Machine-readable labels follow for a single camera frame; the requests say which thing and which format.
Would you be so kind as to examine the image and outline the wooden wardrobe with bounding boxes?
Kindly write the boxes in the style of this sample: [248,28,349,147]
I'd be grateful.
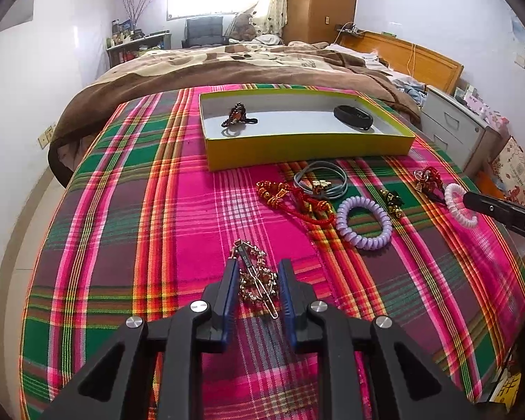
[284,0,359,44]

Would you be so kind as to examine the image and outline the window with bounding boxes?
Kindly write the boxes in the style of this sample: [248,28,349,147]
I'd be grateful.
[166,0,260,20]

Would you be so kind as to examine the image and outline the brown patterned blanket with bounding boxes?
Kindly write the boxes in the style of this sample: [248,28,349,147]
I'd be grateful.
[48,41,423,187]

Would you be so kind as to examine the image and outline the black fitness band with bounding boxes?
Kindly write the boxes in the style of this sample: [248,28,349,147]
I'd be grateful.
[333,105,373,131]

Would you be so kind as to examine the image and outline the patterned curtain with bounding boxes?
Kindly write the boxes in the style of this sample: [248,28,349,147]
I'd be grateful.
[257,0,289,36]

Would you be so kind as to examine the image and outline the gold beaded hair clip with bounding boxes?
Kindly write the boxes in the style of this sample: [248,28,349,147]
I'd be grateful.
[230,239,281,320]

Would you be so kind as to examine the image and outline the grey drawer cabinet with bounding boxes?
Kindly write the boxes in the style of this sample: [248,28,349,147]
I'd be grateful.
[420,85,500,172]

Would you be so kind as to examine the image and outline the purple spiral hair tie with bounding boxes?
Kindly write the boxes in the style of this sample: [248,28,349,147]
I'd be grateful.
[336,197,393,252]

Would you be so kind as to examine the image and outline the dark grey chair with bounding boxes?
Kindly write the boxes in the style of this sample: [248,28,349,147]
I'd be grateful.
[181,16,225,48]

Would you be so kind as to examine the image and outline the yellow cardboard box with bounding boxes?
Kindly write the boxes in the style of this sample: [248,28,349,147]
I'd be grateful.
[199,88,416,172]

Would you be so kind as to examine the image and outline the cluttered shelf desk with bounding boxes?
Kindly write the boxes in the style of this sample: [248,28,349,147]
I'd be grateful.
[106,30,172,68]

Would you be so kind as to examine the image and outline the wooden headboard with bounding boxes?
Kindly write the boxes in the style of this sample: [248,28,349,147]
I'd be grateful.
[339,30,464,95]

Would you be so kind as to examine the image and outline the red charm hair tie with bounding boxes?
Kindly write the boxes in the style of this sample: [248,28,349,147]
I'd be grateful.
[413,167,448,202]

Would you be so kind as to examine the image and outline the red and white gift bag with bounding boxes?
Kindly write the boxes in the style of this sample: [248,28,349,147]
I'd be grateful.
[490,136,525,206]

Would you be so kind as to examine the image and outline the black hair tie gold beads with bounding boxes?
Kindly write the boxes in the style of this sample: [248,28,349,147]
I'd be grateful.
[380,189,405,219]

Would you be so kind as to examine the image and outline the brown bead bracelet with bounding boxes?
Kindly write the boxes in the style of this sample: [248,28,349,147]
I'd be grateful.
[221,101,260,128]

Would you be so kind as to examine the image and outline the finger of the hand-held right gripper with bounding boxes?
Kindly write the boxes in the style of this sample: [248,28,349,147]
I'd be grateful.
[462,188,525,246]

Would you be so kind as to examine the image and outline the dried branches in vase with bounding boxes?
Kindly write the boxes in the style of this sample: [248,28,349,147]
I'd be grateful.
[122,0,157,31]

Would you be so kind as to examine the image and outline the red cord bracelet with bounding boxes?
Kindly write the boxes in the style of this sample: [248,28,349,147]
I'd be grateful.
[256,179,337,230]

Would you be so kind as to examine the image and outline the brown teddy bear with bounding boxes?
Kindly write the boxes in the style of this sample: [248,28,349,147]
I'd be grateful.
[233,13,257,39]

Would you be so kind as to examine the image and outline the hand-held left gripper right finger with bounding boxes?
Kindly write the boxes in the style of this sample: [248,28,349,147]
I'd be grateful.
[278,259,486,420]

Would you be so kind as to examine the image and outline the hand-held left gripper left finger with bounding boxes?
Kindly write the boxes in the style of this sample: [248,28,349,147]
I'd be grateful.
[39,260,241,420]

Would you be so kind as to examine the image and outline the light crumpled bedding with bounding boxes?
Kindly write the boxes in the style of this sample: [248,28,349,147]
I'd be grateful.
[324,44,427,103]

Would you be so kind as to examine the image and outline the grey hair ties with flower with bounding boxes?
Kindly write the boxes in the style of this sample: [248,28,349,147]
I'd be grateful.
[294,160,348,200]

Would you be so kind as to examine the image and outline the pink spiral hair tie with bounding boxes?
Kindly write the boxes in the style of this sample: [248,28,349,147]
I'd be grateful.
[444,182,480,229]

